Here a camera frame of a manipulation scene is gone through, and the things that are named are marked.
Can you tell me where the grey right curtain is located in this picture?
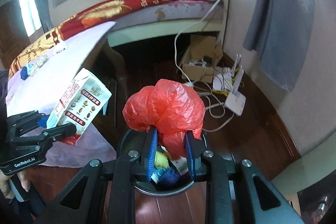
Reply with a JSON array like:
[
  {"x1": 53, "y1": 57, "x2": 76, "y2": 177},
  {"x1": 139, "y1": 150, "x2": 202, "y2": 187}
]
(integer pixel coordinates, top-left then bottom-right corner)
[{"x1": 243, "y1": 0, "x2": 315, "y2": 92}]

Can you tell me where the black trash bin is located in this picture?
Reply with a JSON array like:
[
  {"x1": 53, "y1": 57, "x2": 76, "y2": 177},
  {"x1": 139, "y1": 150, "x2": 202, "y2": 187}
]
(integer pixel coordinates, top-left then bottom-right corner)
[{"x1": 112, "y1": 127, "x2": 207, "y2": 197}]

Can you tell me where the red white drink carton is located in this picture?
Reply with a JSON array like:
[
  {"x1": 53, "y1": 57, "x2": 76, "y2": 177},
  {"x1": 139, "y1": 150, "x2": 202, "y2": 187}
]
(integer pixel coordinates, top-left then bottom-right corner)
[{"x1": 47, "y1": 68, "x2": 112, "y2": 145}]

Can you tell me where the blue cloth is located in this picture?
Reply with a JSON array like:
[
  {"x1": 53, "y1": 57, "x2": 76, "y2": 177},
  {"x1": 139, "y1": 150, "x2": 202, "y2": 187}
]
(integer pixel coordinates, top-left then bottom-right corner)
[{"x1": 20, "y1": 66, "x2": 29, "y2": 80}]

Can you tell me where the clear plastic bag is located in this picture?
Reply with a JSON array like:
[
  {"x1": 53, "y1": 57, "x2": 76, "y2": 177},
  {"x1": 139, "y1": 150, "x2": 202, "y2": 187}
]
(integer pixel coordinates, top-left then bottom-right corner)
[{"x1": 26, "y1": 55, "x2": 49, "y2": 76}]

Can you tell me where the left hand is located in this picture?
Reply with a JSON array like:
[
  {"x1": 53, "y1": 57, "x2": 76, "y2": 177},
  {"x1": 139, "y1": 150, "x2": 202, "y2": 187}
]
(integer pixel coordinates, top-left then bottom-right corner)
[{"x1": 0, "y1": 169, "x2": 30, "y2": 200}]

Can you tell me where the brown wooden door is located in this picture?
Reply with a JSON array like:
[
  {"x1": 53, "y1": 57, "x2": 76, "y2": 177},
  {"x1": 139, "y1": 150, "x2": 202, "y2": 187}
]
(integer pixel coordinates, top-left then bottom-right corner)
[{"x1": 0, "y1": 1, "x2": 30, "y2": 69}]

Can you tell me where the white tissue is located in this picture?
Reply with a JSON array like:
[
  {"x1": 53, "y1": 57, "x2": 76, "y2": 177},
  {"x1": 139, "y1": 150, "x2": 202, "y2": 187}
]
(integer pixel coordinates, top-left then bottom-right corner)
[{"x1": 46, "y1": 42, "x2": 67, "y2": 57}]

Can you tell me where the white power cable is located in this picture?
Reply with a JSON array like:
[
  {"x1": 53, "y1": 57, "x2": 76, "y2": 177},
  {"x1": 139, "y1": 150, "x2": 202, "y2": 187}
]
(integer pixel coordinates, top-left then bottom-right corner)
[{"x1": 173, "y1": 0, "x2": 227, "y2": 132}]

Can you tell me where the red plastic bag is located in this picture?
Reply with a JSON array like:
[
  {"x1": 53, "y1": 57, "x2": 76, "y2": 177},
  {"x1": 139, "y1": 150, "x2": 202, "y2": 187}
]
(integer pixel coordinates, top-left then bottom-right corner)
[{"x1": 122, "y1": 79, "x2": 205, "y2": 159}]

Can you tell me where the bed with red headboard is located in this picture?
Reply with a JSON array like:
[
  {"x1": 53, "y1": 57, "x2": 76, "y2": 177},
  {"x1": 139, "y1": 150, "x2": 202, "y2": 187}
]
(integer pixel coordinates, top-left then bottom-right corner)
[{"x1": 108, "y1": 0, "x2": 229, "y2": 47}]

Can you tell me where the blue paper bowl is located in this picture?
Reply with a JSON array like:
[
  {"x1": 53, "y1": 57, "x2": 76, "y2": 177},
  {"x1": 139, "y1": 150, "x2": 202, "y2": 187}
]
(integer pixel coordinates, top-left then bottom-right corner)
[{"x1": 151, "y1": 167, "x2": 181, "y2": 185}]

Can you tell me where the cream cloth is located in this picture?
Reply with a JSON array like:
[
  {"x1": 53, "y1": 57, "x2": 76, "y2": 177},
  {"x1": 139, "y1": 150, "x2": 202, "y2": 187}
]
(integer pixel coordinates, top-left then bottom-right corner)
[{"x1": 154, "y1": 146, "x2": 190, "y2": 175}]

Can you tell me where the small bright window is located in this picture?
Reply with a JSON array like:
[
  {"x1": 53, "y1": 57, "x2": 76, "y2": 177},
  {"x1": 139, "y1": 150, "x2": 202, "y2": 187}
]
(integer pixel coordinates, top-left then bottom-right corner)
[{"x1": 19, "y1": 0, "x2": 42, "y2": 37}]

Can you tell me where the red yellow quilt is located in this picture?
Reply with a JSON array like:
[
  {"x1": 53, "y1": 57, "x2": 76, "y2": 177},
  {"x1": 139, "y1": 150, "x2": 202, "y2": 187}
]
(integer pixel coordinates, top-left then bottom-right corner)
[{"x1": 9, "y1": 0, "x2": 175, "y2": 78}]

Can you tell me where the cardboard box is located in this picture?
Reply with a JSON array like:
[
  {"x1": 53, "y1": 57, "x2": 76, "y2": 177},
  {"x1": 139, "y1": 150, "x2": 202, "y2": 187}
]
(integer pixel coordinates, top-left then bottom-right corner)
[{"x1": 181, "y1": 35, "x2": 223, "y2": 84}]

